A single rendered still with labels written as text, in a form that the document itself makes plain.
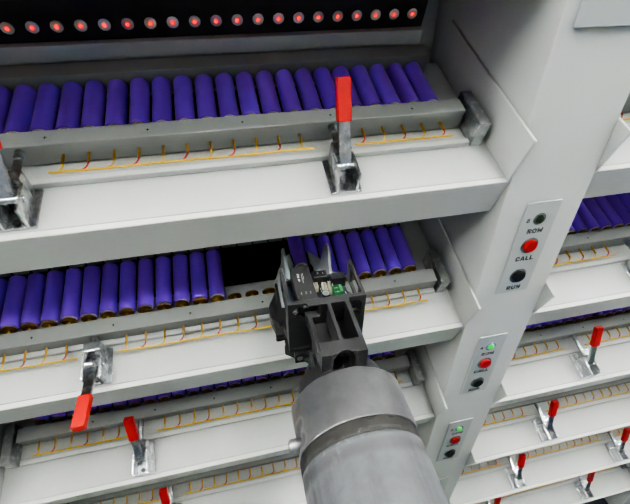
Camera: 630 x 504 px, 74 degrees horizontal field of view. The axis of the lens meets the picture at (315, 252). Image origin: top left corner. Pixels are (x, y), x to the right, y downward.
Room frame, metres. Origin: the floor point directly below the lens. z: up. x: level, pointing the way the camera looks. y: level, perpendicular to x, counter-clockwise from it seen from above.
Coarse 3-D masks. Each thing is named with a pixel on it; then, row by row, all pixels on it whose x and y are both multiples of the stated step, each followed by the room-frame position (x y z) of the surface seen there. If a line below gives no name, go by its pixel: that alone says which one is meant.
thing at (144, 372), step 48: (432, 240) 0.46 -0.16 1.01; (240, 288) 0.39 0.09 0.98; (192, 336) 0.33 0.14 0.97; (240, 336) 0.33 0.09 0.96; (384, 336) 0.34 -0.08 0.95; (432, 336) 0.35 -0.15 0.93; (0, 384) 0.27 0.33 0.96; (48, 384) 0.27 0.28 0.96; (144, 384) 0.27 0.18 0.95; (192, 384) 0.29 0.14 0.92
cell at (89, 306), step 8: (88, 272) 0.38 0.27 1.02; (96, 272) 0.38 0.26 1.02; (88, 280) 0.37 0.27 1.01; (96, 280) 0.37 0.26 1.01; (88, 288) 0.36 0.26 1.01; (96, 288) 0.36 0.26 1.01; (88, 296) 0.35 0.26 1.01; (96, 296) 0.36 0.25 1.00; (88, 304) 0.34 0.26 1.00; (96, 304) 0.35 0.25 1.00; (80, 312) 0.34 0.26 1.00; (88, 312) 0.33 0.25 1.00; (96, 312) 0.34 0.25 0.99
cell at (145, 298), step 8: (144, 264) 0.40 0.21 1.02; (152, 264) 0.40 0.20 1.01; (144, 272) 0.39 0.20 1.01; (152, 272) 0.39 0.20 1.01; (144, 280) 0.38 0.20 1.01; (152, 280) 0.38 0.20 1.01; (144, 288) 0.36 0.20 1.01; (152, 288) 0.37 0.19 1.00; (144, 296) 0.36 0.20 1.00; (152, 296) 0.36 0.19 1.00; (144, 304) 0.35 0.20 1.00; (152, 304) 0.35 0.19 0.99
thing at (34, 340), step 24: (384, 288) 0.38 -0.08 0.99; (408, 288) 0.39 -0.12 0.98; (144, 312) 0.33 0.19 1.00; (168, 312) 0.34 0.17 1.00; (192, 312) 0.34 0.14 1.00; (216, 312) 0.34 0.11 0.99; (240, 312) 0.34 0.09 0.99; (264, 312) 0.35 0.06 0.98; (0, 336) 0.30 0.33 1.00; (24, 336) 0.30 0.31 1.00; (48, 336) 0.30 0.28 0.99; (72, 336) 0.30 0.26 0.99; (120, 336) 0.32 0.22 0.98; (24, 360) 0.28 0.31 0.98
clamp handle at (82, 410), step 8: (88, 368) 0.27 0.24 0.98; (96, 368) 0.27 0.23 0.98; (88, 376) 0.26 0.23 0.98; (88, 384) 0.25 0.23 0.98; (88, 392) 0.25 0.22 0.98; (80, 400) 0.23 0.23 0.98; (88, 400) 0.23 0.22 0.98; (80, 408) 0.23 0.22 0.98; (88, 408) 0.23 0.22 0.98; (80, 416) 0.22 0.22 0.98; (88, 416) 0.22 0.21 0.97; (72, 424) 0.21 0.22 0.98; (80, 424) 0.21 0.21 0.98
